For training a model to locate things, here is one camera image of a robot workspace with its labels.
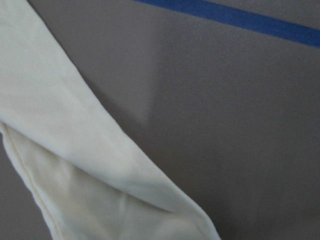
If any cream long-sleeve printed shirt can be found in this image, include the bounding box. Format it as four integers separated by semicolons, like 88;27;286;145
0;0;219;240

